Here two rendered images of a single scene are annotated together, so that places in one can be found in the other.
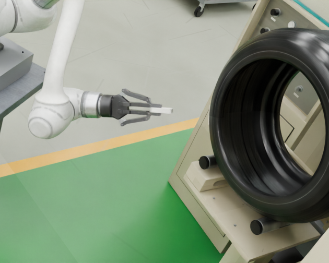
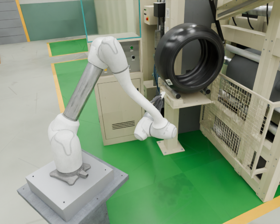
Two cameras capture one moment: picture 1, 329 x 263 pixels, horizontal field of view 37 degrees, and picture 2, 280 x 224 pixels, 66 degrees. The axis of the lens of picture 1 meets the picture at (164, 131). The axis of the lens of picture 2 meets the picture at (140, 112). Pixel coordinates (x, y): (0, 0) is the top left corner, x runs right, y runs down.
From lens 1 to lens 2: 155 cm
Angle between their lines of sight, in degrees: 47
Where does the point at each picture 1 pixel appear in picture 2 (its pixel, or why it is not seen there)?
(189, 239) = (138, 145)
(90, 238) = (135, 178)
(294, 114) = (136, 74)
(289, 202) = (215, 74)
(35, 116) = (172, 130)
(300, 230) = not seen: hidden behind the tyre
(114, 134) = not seen: hidden behind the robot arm
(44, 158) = not seen: hidden behind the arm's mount
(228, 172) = (191, 88)
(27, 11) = (76, 127)
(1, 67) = (90, 160)
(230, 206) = (187, 100)
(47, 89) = (162, 120)
